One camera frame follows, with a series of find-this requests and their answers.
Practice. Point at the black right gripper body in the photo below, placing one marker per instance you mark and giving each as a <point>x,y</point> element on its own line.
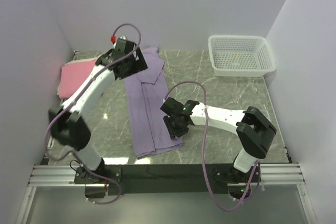
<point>175,117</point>

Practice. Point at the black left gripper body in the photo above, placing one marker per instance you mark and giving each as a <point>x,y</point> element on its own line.
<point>128,71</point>

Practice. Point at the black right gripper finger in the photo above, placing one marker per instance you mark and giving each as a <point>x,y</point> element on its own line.
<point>169,125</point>
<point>180,130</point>

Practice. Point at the purple t shirt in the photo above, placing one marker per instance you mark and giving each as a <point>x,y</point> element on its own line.
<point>145,92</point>

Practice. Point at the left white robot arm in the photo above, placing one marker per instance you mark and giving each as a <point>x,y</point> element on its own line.
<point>68,121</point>

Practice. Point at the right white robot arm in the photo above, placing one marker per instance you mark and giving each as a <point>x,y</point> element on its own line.
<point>255,132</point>

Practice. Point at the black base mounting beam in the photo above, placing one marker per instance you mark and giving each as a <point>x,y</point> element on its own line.
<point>131,185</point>

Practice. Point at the folded pink t shirt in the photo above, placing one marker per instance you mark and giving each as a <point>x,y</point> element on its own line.
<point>76,77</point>

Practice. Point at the white perforated plastic basket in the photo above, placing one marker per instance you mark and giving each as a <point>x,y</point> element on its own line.
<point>240,56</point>

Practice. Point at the aluminium table edge rail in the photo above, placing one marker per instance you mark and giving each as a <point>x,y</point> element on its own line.
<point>52,134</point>

